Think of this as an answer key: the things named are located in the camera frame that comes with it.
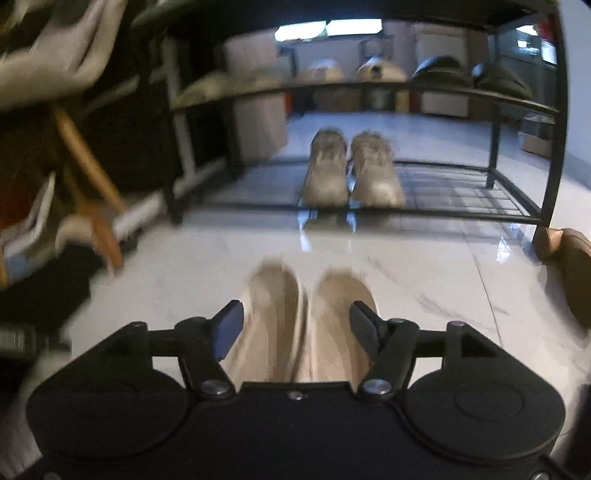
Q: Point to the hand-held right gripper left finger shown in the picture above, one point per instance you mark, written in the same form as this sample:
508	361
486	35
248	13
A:
228	328

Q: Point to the light grey cloth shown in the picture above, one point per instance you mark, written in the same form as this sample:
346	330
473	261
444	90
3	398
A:
55	60

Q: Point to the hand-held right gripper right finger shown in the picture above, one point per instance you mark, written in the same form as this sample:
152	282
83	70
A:
364	328

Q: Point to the black metal shoe rack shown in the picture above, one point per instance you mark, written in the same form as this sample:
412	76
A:
369	90

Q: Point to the large cardboard box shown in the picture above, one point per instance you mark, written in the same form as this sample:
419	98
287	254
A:
258	120

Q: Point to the beige shoe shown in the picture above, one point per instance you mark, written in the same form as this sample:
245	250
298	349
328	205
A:
221	87

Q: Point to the wooden chair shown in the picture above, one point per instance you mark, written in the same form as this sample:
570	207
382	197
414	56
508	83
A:
87	157

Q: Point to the white tube frame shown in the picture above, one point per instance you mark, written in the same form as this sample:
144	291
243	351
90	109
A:
178	115

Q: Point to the person's left leg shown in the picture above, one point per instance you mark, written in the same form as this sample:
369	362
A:
46	290

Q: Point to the beige chunky laced sneaker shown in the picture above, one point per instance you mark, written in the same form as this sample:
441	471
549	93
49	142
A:
376	175
325	175

